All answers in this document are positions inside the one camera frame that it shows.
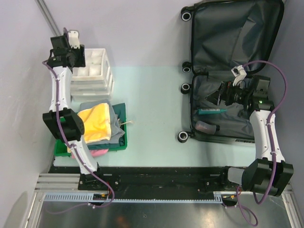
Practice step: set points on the white drawer organizer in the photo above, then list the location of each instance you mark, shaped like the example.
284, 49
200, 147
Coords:
95, 81

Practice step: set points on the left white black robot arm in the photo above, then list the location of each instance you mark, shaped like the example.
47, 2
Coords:
62, 121

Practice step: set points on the grey slotted cable duct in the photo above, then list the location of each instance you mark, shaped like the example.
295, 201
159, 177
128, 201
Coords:
98, 198

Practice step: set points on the pink plastic pouch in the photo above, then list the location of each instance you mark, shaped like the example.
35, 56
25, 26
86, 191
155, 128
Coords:
206, 128

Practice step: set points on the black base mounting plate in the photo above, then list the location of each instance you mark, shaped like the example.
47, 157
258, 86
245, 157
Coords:
222, 171

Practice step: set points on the teal toothpaste tube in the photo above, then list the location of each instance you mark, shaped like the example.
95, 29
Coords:
207, 111

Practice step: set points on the space astronaut hardshell suitcase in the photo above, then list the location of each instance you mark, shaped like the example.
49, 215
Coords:
224, 35

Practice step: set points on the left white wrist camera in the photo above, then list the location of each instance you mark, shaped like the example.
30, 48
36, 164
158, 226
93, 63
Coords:
73, 39

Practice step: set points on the teal green garment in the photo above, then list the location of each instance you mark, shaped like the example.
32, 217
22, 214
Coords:
118, 143

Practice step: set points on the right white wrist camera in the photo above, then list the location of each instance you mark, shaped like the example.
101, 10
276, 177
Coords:
239, 73

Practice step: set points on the pink cloth garment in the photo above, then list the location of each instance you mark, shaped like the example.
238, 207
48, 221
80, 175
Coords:
94, 153

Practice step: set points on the yellow cloth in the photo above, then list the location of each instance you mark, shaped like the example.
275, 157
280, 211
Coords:
97, 123

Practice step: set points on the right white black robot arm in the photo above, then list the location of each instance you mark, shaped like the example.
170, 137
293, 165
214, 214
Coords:
269, 173

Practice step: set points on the aluminium frame rail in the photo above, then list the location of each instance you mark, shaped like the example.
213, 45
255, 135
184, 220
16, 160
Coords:
57, 183

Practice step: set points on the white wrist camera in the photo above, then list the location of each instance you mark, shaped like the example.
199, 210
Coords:
73, 39
239, 73

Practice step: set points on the green plastic tray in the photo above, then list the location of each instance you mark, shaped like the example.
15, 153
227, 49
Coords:
61, 150

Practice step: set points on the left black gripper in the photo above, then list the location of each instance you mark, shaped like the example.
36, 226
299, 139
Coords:
80, 61

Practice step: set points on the grey blue garment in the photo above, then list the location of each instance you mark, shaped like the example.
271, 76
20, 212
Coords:
100, 122

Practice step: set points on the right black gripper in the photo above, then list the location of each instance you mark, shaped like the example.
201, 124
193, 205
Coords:
226, 90

